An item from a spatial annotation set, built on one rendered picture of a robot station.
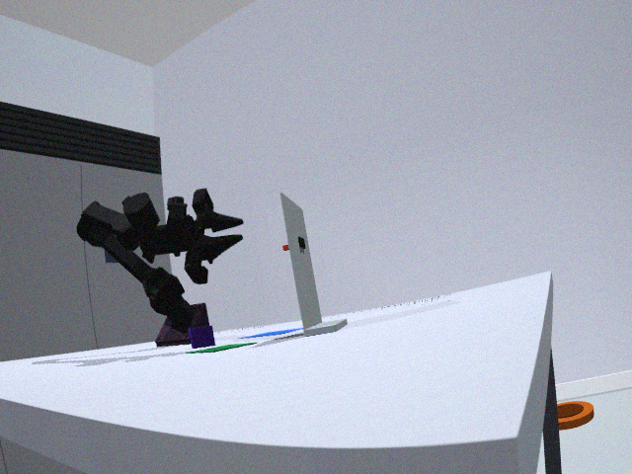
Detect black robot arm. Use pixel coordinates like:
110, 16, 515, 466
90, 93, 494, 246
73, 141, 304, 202
77, 193, 197, 329

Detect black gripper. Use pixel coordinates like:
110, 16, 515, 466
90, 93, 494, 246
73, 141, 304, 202
161, 188, 243, 284

